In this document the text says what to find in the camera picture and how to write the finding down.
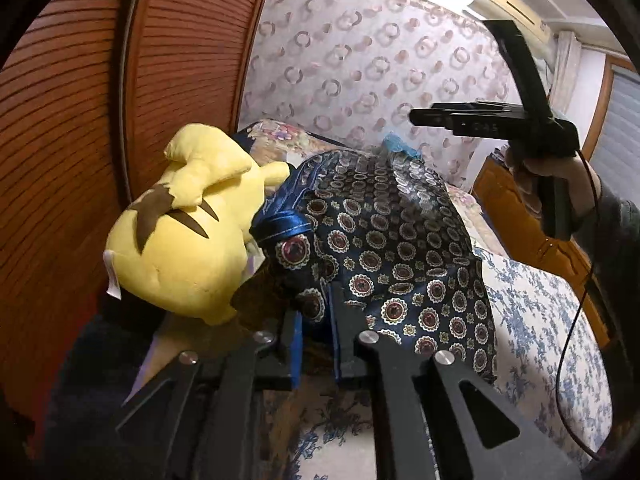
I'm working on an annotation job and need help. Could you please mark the navy patterned silk garment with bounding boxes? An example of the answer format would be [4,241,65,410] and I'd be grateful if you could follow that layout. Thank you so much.
[231,146,497,382]

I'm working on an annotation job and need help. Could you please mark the person's right hand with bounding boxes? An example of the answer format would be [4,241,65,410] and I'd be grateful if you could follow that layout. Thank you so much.
[506,148,602,222]

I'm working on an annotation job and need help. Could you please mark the cream lace curtain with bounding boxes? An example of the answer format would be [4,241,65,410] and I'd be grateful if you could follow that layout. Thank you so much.
[549,30,582,114]

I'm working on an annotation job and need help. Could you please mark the wooden dresser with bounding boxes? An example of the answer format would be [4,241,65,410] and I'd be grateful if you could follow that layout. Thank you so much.
[472,152,612,346]

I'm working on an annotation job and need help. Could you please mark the grey window blind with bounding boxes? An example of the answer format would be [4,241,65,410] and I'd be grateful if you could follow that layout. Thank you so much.
[590,65,640,205]

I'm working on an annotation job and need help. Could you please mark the floral bed quilt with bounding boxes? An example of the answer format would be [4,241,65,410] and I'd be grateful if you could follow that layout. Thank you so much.
[244,119,614,480]

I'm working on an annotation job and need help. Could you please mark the yellow plush toy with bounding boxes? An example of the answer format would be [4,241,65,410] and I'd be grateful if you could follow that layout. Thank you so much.
[103,124,290,326]

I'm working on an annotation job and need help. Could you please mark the wooden louvered wardrobe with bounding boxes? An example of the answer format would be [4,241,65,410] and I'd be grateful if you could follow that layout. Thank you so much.
[0,0,279,441]

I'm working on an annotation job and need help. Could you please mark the white wall air conditioner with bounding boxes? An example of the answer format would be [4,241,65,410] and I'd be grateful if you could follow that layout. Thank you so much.
[469,0,552,50]

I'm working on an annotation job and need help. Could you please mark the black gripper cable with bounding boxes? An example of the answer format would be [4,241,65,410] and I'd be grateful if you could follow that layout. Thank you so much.
[554,146,604,463]

